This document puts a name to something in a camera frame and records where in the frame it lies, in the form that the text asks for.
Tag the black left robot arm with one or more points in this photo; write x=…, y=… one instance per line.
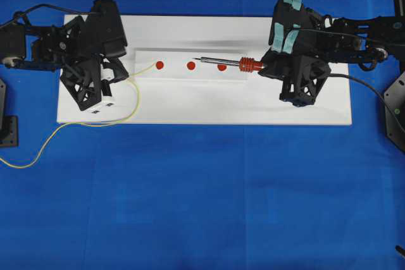
x=16, y=40

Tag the red dot mark middle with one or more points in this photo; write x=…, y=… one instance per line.
x=191, y=65

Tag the white board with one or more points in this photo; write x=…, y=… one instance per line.
x=205, y=95

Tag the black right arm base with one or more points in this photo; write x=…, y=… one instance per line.
x=394, y=123

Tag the red soldering iron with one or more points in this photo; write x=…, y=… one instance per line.
x=245, y=64

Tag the red dot mark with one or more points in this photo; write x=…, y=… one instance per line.
x=221, y=67
x=191, y=65
x=159, y=65

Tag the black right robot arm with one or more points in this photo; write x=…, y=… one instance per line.
x=377, y=36

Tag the red dot mark right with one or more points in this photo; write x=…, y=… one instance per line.
x=221, y=67

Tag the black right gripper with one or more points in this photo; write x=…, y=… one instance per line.
x=336, y=41

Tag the red dot mark left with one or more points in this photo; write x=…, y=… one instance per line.
x=159, y=65

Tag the blue table cloth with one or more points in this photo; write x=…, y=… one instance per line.
x=210, y=197

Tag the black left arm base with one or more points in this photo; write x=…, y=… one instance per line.
x=9, y=123

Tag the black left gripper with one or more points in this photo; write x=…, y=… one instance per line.
x=73, y=48

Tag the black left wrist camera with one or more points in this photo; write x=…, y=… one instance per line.
x=103, y=32

